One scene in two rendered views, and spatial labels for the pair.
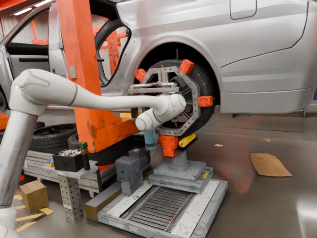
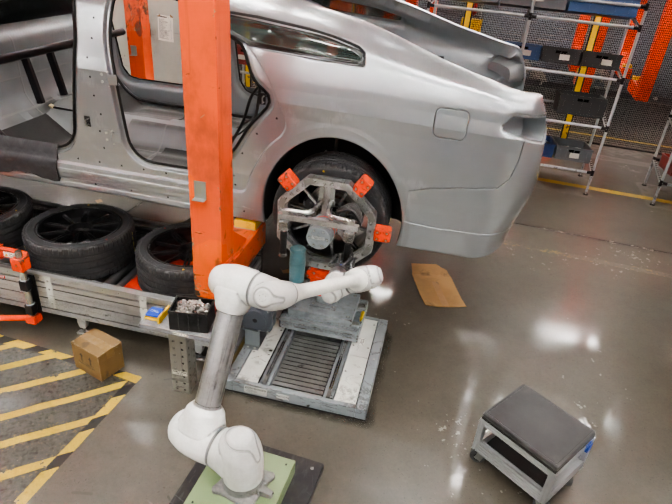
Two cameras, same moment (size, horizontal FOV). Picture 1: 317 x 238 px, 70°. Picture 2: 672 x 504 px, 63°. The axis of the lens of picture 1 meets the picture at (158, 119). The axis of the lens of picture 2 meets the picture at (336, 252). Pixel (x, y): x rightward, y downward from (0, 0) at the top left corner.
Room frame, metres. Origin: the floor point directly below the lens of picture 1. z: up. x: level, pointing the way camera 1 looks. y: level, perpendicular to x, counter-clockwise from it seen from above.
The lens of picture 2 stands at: (-0.77, 0.77, 2.22)
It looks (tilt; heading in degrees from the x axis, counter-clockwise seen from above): 30 degrees down; 340
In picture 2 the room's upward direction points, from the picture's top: 5 degrees clockwise
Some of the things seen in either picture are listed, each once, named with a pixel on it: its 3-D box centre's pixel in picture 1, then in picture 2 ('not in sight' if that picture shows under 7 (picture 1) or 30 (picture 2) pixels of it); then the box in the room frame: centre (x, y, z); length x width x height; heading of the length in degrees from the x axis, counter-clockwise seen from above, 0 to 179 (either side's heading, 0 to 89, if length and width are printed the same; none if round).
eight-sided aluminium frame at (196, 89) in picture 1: (166, 101); (325, 224); (1.80, -0.08, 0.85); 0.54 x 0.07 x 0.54; 60
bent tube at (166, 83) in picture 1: (169, 79); (341, 206); (1.64, -0.10, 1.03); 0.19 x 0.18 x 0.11; 150
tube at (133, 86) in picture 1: (146, 80); (304, 200); (1.74, 0.07, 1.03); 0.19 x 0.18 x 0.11; 150
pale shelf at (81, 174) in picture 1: (69, 168); (185, 324); (1.59, 0.70, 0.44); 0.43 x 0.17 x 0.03; 60
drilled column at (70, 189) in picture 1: (70, 194); (183, 357); (1.61, 0.73, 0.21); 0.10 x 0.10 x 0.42; 60
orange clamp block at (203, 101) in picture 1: (205, 101); (382, 233); (1.65, -0.35, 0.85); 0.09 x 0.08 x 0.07; 60
